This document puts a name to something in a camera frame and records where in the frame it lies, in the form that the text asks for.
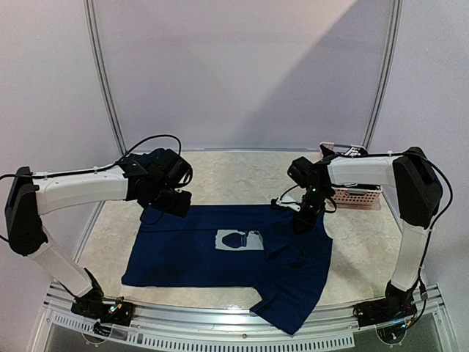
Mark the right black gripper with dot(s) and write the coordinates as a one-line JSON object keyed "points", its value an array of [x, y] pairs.
{"points": [[304, 218]]}

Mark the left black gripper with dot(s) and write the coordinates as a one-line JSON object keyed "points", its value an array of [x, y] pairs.
{"points": [[182, 210]]}

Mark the dark blue denim jeans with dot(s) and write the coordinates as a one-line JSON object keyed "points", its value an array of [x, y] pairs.
{"points": [[146, 159]]}

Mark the blue garment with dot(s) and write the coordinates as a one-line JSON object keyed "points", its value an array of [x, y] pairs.
{"points": [[235, 246]]}

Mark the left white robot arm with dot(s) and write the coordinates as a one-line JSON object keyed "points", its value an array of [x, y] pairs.
{"points": [[153, 180]]}

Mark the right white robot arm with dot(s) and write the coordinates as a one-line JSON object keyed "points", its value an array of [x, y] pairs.
{"points": [[417, 187]]}

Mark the pink plastic laundry basket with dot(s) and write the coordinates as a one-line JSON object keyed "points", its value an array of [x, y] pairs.
{"points": [[351, 193]]}

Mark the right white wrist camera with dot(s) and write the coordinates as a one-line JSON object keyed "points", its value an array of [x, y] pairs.
{"points": [[285, 202]]}

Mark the aluminium front rail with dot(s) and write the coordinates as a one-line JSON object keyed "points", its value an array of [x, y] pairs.
{"points": [[166, 328]]}

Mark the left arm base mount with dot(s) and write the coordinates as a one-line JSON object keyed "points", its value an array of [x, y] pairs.
{"points": [[91, 305]]}

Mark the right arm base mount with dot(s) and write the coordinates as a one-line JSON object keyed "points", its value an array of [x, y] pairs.
{"points": [[392, 316]]}

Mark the right aluminium frame post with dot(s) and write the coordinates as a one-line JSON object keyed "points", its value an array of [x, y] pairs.
{"points": [[385, 70]]}

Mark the aluminium frame post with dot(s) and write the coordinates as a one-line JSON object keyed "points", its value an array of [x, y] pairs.
{"points": [[385, 70], [102, 75]]}

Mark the left aluminium frame post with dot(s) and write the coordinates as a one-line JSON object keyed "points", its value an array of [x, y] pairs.
{"points": [[102, 75]]}

